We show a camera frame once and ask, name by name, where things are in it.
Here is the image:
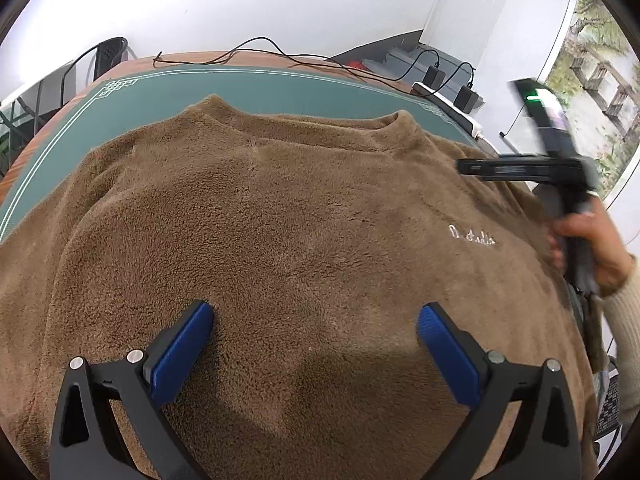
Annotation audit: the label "black chair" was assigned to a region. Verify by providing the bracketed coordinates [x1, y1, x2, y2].
[64, 36, 130, 87]

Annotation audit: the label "green table mat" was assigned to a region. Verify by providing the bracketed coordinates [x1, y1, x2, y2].
[0, 65, 478, 242]

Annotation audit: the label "brown fleece sweater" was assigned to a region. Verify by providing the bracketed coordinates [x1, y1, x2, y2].
[0, 94, 601, 480]

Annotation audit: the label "white door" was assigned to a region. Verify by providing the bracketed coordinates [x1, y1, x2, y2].
[419, 0, 519, 62]

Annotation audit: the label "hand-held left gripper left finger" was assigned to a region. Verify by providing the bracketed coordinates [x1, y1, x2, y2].
[50, 300, 216, 480]

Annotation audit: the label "black power adapter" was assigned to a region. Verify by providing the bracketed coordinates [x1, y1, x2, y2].
[422, 65, 447, 90]
[454, 85, 484, 114]

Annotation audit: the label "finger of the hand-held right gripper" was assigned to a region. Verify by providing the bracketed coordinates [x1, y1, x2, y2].
[457, 156, 552, 182]

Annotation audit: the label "person's right hand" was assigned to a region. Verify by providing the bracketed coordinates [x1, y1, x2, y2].
[547, 204, 633, 296]

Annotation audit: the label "long black cable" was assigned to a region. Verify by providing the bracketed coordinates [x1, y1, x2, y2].
[152, 36, 417, 94]

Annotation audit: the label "grey steps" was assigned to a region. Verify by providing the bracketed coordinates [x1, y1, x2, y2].
[329, 30, 477, 97]

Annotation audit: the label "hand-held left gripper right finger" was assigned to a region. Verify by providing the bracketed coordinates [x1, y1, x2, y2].
[417, 302, 584, 480]

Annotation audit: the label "glass side table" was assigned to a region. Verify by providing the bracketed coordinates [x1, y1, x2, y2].
[0, 62, 77, 161]

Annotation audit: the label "landscape scroll painting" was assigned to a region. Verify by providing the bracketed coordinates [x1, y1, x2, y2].
[542, 0, 640, 202]

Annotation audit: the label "white power strip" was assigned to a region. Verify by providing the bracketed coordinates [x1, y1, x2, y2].
[410, 82, 487, 139]

